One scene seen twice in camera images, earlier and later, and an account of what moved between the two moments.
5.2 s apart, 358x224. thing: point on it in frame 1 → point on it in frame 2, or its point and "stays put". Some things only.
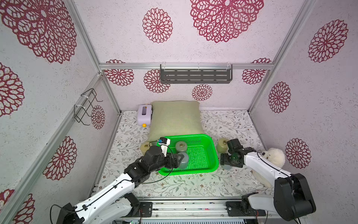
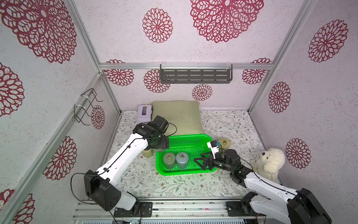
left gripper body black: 167,162 → 161,142
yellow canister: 222,145 stays put
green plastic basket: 202,151 stays put
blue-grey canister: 183,163 stays put
